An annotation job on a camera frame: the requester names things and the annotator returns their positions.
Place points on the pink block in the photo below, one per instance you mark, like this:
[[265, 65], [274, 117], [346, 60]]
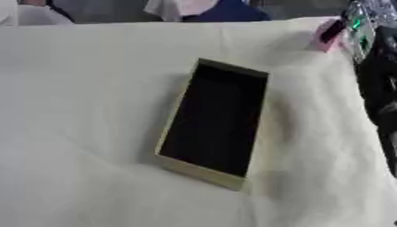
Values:
[[326, 46]]

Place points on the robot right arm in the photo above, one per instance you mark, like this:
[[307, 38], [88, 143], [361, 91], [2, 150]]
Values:
[[380, 88]]

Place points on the tan cardboard box black inside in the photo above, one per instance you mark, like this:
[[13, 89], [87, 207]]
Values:
[[217, 118]]

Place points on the person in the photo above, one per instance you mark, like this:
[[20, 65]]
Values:
[[36, 16], [227, 12]]

